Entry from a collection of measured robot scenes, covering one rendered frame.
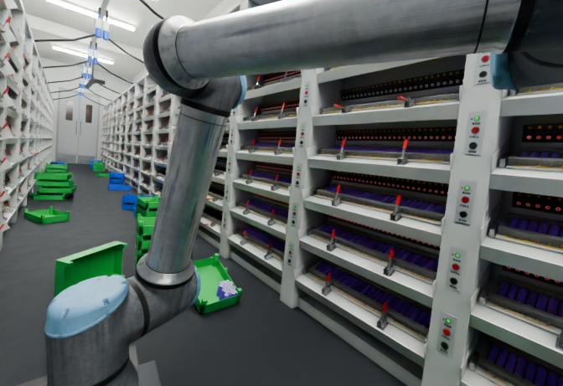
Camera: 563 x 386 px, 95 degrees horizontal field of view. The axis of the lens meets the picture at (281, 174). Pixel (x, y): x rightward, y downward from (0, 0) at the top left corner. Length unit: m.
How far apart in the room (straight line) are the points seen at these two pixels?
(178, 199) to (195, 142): 0.14
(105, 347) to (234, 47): 0.65
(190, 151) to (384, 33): 0.46
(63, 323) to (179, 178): 0.36
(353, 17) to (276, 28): 0.09
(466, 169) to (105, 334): 0.99
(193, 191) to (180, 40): 0.34
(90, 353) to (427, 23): 0.79
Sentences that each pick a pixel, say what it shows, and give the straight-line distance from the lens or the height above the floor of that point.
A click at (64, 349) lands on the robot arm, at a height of 0.32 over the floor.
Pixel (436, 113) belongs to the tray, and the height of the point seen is 0.93.
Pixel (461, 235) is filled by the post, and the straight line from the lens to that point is 0.93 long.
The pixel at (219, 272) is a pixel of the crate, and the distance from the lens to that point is 1.58.
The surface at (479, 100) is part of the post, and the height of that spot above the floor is 0.96.
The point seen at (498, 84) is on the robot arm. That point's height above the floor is 0.86.
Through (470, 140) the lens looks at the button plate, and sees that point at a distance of 0.92.
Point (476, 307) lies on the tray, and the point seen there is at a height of 0.36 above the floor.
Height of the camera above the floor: 0.73
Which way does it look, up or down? 3 degrees down
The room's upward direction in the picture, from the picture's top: 6 degrees clockwise
